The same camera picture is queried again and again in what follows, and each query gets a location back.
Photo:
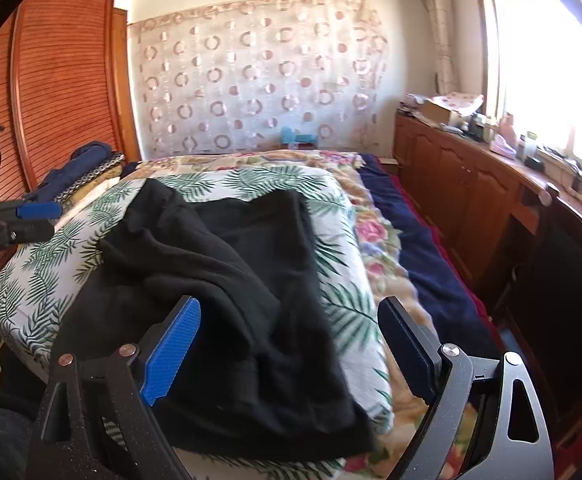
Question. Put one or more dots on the wooden wardrobe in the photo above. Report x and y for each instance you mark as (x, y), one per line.
(61, 85)

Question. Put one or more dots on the black t-shirt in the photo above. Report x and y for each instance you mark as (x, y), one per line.
(246, 285)

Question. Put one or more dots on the floral blanket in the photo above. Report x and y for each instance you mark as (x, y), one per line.
(386, 240)

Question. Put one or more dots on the small black box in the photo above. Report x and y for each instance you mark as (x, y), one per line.
(534, 163)

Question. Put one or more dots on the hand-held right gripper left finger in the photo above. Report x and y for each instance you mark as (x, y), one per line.
(171, 350)

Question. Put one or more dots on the dark chair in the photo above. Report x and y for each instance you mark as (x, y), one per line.
(566, 290)

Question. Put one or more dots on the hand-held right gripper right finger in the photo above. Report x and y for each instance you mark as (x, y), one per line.
(411, 350)

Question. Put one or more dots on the navy folded cloth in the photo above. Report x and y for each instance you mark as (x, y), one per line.
(78, 160)

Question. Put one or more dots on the white bottle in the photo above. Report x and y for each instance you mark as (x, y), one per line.
(526, 145)

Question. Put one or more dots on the blue plastic toy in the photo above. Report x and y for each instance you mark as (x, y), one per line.
(296, 137)

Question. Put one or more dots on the pink tissue pack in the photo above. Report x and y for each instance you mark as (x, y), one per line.
(503, 142)

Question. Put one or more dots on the circle pattern wall curtain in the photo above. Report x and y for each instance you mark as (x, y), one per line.
(261, 75)

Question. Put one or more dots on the floral cloth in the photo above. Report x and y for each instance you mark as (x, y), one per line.
(461, 101)

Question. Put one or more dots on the leaf print folded quilt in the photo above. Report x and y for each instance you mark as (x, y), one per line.
(46, 270)

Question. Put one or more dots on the wooden cabinet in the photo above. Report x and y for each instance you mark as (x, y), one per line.
(461, 185)

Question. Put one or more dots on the cardboard box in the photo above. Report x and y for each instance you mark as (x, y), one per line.
(438, 112)

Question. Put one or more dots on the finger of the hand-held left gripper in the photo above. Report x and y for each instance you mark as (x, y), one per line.
(38, 209)
(26, 233)

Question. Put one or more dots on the navy blanket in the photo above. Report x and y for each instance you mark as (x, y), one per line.
(436, 260)

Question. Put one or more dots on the pale window curtain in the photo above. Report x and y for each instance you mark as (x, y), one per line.
(438, 35)

